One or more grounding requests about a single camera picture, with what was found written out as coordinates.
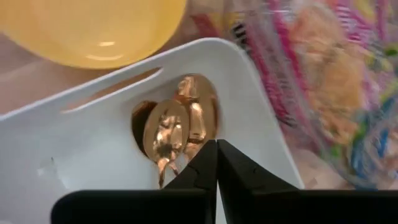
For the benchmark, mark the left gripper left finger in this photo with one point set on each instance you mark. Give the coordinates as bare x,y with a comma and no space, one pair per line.
155,208

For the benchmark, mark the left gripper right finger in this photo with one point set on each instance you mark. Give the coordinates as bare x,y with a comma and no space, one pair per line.
280,208

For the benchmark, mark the red yellow noodle packet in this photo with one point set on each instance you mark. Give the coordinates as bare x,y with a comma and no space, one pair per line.
311,77

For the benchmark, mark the white plastic tray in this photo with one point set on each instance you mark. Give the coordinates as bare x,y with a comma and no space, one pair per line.
93,140

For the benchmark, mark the yellow plastic bowl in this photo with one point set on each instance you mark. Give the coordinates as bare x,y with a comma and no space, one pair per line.
93,31

